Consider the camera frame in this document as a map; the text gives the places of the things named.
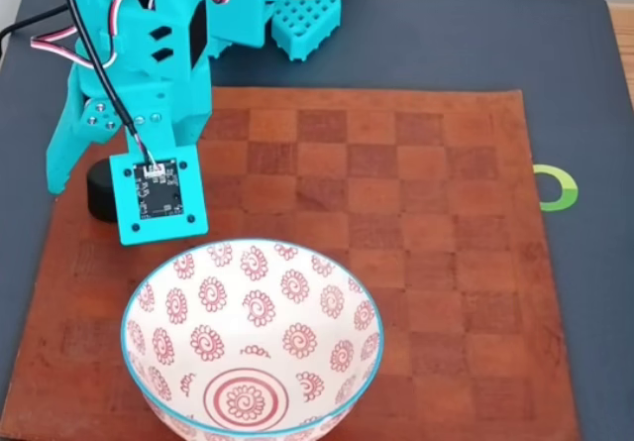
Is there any black cylinder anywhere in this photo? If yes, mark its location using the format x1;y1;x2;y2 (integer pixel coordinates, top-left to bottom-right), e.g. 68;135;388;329
86;157;121;224

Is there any white bowl red flower pattern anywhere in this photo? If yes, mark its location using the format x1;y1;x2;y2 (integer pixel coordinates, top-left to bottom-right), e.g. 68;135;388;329
121;237;386;441

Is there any brown leather chessboard mat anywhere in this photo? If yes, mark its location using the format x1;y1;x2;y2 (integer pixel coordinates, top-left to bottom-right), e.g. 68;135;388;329
0;86;582;441

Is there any black camera cable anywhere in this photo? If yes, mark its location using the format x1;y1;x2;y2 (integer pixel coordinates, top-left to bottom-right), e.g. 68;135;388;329
61;0;167;170

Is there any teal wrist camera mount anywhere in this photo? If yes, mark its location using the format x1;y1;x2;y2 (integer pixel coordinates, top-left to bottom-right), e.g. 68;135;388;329
108;143;210;248

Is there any green ring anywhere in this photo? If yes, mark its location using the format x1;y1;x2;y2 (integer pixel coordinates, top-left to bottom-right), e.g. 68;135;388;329
532;164;580;213

